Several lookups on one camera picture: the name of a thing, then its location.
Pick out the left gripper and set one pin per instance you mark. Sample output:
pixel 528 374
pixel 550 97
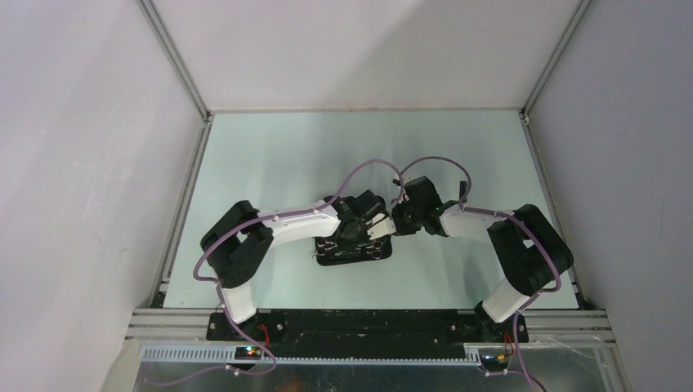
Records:
pixel 364 239

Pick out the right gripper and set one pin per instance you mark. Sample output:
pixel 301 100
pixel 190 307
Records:
pixel 403 229

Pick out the black zip tool case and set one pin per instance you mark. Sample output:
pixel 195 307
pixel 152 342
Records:
pixel 354 254

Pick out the silver cutting scissors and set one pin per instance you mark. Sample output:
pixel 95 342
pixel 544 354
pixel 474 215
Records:
pixel 372 250

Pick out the silver thinning scissors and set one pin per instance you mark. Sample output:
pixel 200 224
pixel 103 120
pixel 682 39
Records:
pixel 326 248

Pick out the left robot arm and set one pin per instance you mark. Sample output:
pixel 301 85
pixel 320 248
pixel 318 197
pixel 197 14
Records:
pixel 237 244

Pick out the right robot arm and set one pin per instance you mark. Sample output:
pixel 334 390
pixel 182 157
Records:
pixel 531 253

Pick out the black comb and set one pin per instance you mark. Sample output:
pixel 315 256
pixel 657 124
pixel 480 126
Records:
pixel 463 188

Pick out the left controller board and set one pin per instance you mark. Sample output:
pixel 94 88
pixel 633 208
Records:
pixel 246 352

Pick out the controller board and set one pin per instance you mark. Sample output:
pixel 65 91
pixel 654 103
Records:
pixel 499 360
pixel 246 352

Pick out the right controller board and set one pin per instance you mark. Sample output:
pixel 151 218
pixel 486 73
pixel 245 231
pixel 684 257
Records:
pixel 499 360

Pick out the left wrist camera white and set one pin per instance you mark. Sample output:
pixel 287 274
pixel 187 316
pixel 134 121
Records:
pixel 381 226

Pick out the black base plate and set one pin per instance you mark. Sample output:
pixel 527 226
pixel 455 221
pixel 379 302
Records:
pixel 367 334

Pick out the aluminium front rail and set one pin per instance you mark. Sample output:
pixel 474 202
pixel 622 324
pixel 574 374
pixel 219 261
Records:
pixel 181 334

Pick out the aluminium corner frame post right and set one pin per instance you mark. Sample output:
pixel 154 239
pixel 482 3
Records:
pixel 559 49

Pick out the aluminium corner frame post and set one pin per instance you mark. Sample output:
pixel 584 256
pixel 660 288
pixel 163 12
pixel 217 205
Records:
pixel 167 43
pixel 559 49

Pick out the aluminium corner frame post left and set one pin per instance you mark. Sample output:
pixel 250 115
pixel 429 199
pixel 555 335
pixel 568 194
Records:
pixel 167 43

